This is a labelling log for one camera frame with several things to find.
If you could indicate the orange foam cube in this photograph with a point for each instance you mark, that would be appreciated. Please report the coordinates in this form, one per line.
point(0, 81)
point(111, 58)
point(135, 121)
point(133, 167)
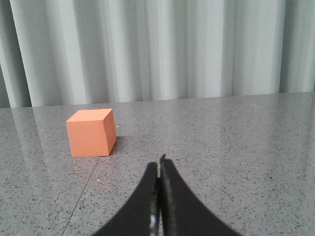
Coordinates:
point(91, 132)

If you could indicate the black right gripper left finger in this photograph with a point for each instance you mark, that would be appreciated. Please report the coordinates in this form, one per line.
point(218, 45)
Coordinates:
point(139, 216)

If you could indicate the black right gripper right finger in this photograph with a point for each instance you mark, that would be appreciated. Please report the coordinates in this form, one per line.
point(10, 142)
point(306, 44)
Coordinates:
point(183, 214)

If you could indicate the white pleated curtain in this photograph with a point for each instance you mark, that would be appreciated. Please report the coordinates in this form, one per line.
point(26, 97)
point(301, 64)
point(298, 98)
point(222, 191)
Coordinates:
point(70, 52)

